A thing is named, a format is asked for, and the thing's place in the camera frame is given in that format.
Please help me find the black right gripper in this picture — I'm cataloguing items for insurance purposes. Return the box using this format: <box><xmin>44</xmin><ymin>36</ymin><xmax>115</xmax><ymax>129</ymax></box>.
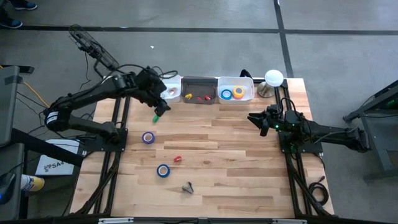
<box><xmin>248</xmin><ymin>105</ymin><xmax>285</xmax><ymax>137</ymax></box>

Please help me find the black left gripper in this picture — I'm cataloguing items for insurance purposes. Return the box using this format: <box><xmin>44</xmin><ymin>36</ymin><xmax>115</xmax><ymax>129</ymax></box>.
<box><xmin>136</xmin><ymin>66</ymin><xmax>172</xmax><ymax>118</ymax></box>

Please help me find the purple tape roll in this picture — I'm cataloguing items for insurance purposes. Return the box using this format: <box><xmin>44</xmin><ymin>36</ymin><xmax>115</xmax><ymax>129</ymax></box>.
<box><xmin>142</xmin><ymin>131</ymin><xmax>156</xmax><ymax>145</ymax></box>

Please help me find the yellow tape roll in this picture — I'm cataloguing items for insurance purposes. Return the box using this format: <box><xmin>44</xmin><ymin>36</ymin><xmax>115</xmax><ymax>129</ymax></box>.
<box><xmin>233</xmin><ymin>85</ymin><xmax>246</xmax><ymax>100</ymax></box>

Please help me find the dark blue tape roll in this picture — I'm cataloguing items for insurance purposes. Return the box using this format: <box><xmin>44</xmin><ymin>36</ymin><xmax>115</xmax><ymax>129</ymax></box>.
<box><xmin>156</xmin><ymin>164</ymin><xmax>171</xmax><ymax>179</ymax></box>

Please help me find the white plastic bin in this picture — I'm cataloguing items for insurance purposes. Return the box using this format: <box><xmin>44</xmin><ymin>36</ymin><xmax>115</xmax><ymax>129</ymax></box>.
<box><xmin>217</xmin><ymin>76</ymin><xmax>256</xmax><ymax>105</ymax></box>
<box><xmin>160</xmin><ymin>74</ymin><xmax>182</xmax><ymax>104</ymax></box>

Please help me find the grey translucent plastic bin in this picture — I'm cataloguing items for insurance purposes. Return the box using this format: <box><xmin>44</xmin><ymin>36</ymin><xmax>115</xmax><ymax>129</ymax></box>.
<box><xmin>180</xmin><ymin>75</ymin><xmax>218</xmax><ymax>105</ymax></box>

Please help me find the white mushroom lamp brass base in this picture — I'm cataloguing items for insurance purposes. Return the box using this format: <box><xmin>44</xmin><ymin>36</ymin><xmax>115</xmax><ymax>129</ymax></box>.
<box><xmin>256</xmin><ymin>69</ymin><xmax>285</xmax><ymax>99</ymax></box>

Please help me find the black floor fan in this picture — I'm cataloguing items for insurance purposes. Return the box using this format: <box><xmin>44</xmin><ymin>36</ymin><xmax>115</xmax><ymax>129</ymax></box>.
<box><xmin>68</xmin><ymin>24</ymin><xmax>120</xmax><ymax>73</ymax></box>

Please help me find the white printed paper sheet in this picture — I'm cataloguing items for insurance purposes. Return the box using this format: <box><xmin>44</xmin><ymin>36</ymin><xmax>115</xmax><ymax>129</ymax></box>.
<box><xmin>34</xmin><ymin>139</ymin><xmax>81</xmax><ymax>177</ymax></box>

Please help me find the black diagonal desk beam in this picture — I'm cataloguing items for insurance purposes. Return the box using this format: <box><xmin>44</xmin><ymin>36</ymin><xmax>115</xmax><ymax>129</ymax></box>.
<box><xmin>11</xmin><ymin>128</ymin><xmax>85</xmax><ymax>167</ymax></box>

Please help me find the yellow white spray can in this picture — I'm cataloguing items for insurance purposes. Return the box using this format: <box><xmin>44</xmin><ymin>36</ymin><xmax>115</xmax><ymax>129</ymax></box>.
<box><xmin>20</xmin><ymin>174</ymin><xmax>45</xmax><ymax>192</ymax></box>

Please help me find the grey desk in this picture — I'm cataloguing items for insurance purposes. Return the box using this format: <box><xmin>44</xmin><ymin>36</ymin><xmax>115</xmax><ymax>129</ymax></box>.
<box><xmin>0</xmin><ymin>65</ymin><xmax>21</xmax><ymax>147</ymax></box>
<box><xmin>0</xmin><ymin>142</ymin><xmax>25</xmax><ymax>221</ymax></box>

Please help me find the person's shoe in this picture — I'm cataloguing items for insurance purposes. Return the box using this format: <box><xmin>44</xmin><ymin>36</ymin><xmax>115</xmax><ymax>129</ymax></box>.
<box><xmin>0</xmin><ymin>17</ymin><xmax>24</xmax><ymax>29</ymax></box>
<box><xmin>10</xmin><ymin>0</ymin><xmax>38</xmax><ymax>11</ymax></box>

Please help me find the black computer mouse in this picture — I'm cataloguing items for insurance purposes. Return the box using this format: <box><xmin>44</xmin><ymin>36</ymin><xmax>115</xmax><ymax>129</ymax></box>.
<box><xmin>0</xmin><ymin>172</ymin><xmax>16</xmax><ymax>205</ymax></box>

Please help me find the black aluminium rig frame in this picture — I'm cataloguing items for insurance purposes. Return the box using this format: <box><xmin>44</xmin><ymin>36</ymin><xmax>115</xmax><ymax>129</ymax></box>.
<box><xmin>70</xmin><ymin>76</ymin><xmax>336</xmax><ymax>218</ymax></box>

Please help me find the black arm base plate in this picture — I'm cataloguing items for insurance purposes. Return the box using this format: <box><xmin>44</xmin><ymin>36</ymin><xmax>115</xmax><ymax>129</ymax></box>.
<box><xmin>79</xmin><ymin>129</ymin><xmax>129</xmax><ymax>153</ymax></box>
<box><xmin>277</xmin><ymin>136</ymin><xmax>325</xmax><ymax>154</ymax></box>

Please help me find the coiled black cable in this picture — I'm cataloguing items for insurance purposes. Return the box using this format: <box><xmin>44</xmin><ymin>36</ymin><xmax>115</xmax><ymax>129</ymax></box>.
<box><xmin>307</xmin><ymin>175</ymin><xmax>330</xmax><ymax>207</ymax></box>

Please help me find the black fan cable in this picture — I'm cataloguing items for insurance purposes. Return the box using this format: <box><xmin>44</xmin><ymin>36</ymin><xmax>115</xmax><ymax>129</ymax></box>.
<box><xmin>75</xmin><ymin>51</ymin><xmax>93</xmax><ymax>91</ymax></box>

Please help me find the silver metal bracket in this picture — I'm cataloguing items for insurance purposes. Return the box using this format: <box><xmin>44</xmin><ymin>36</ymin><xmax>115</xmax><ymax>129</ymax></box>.
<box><xmin>98</xmin><ymin>217</ymin><xmax>135</xmax><ymax>224</ymax></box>
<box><xmin>271</xmin><ymin>218</ymin><xmax>308</xmax><ymax>224</ymax></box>

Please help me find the black metal table frame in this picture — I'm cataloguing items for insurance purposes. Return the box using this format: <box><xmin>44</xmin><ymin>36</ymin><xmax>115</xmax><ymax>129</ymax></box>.
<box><xmin>342</xmin><ymin>80</ymin><xmax>398</xmax><ymax>182</ymax></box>

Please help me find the yellow hanging extension cord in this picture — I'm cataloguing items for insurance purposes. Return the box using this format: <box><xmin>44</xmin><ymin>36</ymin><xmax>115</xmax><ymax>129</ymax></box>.
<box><xmin>23</xmin><ymin>81</ymin><xmax>50</xmax><ymax>109</ymax></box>

